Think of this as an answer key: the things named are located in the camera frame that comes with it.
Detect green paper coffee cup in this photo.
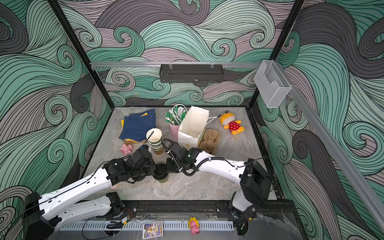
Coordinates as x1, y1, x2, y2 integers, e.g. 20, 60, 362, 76
156, 175, 169, 184

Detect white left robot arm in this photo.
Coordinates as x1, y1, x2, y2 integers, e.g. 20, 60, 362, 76
22, 146, 154, 240

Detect stack of paper cups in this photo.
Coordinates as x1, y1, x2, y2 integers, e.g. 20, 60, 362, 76
146, 128, 164, 155

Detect green white wrapped straws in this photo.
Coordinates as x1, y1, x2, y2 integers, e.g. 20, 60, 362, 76
165, 104, 188, 126

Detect white paper takeout bag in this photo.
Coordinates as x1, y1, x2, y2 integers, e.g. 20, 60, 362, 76
178, 106, 217, 149

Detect colourful picture card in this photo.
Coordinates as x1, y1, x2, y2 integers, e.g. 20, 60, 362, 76
142, 221, 164, 240

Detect dark blue napkin stack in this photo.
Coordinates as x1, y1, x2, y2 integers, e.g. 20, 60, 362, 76
118, 108, 157, 142

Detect black coffee cup lid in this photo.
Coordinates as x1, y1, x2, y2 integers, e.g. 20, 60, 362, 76
153, 163, 169, 180

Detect brown pulp cup carrier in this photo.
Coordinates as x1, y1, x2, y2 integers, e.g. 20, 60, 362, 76
198, 129, 221, 154

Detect yellow red plush toy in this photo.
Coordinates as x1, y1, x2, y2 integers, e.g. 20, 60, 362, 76
218, 111, 245, 135

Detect black wall shelf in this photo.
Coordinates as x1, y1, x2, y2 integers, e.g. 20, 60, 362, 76
159, 64, 224, 83

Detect clear plastic wall holder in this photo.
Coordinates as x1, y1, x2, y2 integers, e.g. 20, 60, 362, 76
254, 60, 292, 109

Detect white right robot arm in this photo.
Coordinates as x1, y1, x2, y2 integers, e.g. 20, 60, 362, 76
162, 139, 273, 212

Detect small pink pig toy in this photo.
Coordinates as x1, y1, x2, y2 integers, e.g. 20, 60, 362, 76
121, 144, 133, 155

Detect white slotted cable duct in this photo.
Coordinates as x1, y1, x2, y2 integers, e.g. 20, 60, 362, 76
58, 220, 235, 232

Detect pink figurine toy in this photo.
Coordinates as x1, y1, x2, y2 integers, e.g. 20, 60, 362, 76
188, 217, 200, 236

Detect pink cup holder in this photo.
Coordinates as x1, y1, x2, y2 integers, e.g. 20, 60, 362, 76
169, 124, 180, 142

